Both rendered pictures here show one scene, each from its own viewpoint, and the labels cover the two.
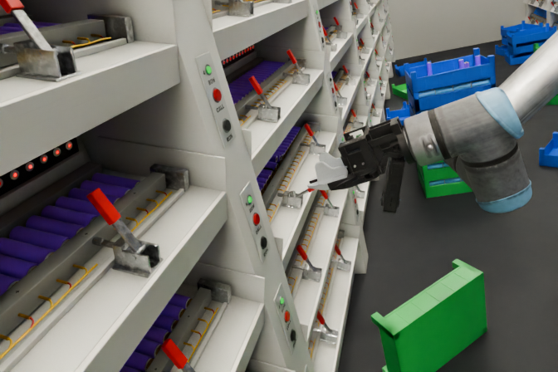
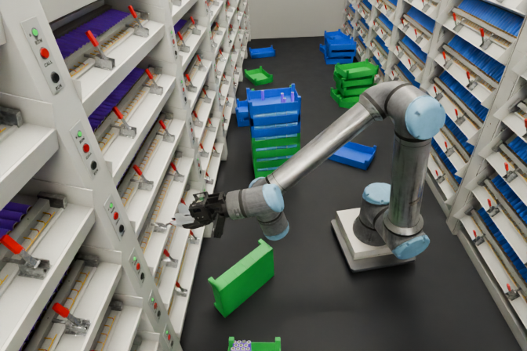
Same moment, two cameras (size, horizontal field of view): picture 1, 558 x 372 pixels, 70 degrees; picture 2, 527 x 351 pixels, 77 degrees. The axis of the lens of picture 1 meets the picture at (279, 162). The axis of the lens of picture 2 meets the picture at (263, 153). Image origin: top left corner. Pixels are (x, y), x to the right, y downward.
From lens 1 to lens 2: 49 cm
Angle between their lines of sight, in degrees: 21
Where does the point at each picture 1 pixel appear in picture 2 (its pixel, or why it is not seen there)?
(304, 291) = (166, 276)
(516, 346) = (287, 284)
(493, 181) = (268, 229)
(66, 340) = not seen: outside the picture
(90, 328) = not seen: outside the picture
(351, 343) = (197, 287)
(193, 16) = (102, 180)
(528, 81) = (295, 168)
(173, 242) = (95, 309)
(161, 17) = (85, 197)
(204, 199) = (109, 273)
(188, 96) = (100, 226)
